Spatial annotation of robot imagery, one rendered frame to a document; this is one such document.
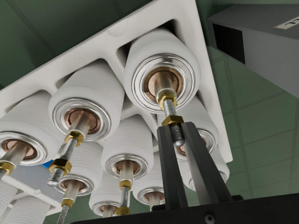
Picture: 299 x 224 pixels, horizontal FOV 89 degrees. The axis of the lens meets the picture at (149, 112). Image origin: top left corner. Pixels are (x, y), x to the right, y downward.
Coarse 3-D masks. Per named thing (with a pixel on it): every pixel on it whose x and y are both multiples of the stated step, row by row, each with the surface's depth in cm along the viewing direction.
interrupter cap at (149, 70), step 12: (144, 60) 16; (156, 60) 16; (168, 60) 16; (180, 60) 16; (144, 72) 17; (156, 72) 17; (168, 72) 17; (180, 72) 17; (192, 72) 17; (132, 84) 18; (144, 84) 18; (180, 84) 18; (192, 84) 18; (144, 96) 19; (180, 96) 19; (156, 108) 20
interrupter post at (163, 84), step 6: (162, 78) 17; (168, 78) 18; (156, 84) 17; (162, 84) 16; (168, 84) 16; (156, 90) 16; (162, 90) 15; (168, 90) 15; (174, 90) 16; (156, 96) 16
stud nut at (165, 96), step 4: (164, 92) 15; (168, 92) 15; (160, 96) 15; (164, 96) 14; (168, 96) 14; (172, 96) 14; (160, 100) 14; (164, 100) 14; (172, 100) 15; (160, 104) 15; (176, 104) 15
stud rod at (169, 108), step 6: (168, 102) 14; (168, 108) 13; (174, 108) 14; (168, 114) 13; (174, 114) 13; (174, 126) 11; (174, 132) 11; (180, 132) 11; (174, 138) 10; (180, 138) 10; (174, 144) 11; (180, 144) 11
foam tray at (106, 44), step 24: (168, 0) 19; (192, 0) 19; (120, 24) 21; (144, 24) 21; (168, 24) 30; (192, 24) 21; (72, 48) 27; (96, 48) 22; (120, 48) 27; (192, 48) 23; (48, 72) 24; (72, 72) 31; (120, 72) 24; (0, 96) 26; (24, 96) 26; (216, 96) 28; (216, 120) 31
